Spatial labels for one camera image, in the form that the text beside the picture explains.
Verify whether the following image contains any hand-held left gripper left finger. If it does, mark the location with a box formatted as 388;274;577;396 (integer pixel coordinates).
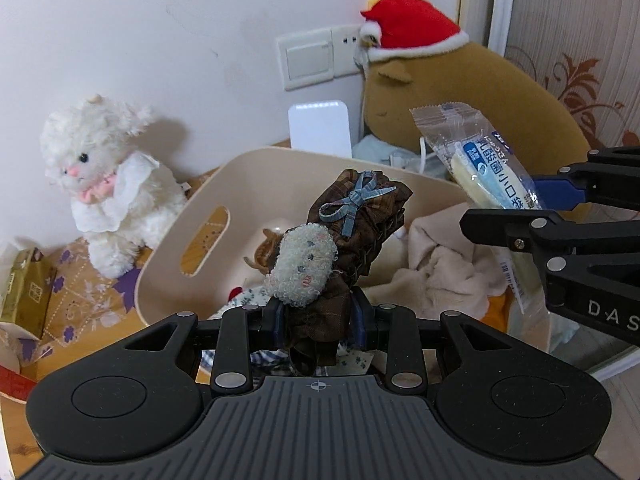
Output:
120;305;288;395

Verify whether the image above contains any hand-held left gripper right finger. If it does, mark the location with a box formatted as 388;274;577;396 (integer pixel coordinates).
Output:
350;292;516;394

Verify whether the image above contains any beige antler hair clip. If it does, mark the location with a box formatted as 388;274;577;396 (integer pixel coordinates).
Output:
243;227;284;274

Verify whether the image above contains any orange bottle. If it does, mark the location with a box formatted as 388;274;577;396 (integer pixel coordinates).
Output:
482;292;516;333

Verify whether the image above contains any light blue cloth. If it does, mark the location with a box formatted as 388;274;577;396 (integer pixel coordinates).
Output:
351;134;426;167

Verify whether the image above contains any white plush lamb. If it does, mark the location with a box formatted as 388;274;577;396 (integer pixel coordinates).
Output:
40;94;189;280

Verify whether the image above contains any brown plush with red hat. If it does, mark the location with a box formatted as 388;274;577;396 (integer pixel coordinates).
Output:
359;0;594;226

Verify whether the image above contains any white wall switch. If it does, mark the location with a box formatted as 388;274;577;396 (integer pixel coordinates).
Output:
274;22;368;92

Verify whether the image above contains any red milk carton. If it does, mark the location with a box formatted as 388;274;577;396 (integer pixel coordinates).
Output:
0;365;39;404

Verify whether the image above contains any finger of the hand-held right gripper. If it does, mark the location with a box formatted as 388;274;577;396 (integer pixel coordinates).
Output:
460;207;640;275
530;146;640;211

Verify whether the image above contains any beige storage basket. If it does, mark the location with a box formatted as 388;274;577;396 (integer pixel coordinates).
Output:
135;146;553;356

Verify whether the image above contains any purple floral table mat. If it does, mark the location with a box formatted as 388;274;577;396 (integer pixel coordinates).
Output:
17;167;221;377

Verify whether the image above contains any gold tissue box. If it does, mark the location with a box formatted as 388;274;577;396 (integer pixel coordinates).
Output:
0;242;59;376

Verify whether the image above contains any blue checked floral garment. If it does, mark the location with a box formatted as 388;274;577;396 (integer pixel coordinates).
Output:
207;287;376;376

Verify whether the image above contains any wooden desk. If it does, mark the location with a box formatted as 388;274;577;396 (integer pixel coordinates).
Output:
0;140;291;480

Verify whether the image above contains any clear snack packet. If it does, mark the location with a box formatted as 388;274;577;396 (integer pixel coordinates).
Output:
410;102;546;314

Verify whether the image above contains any white power adapter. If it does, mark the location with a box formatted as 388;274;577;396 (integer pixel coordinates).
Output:
288;100;352;158

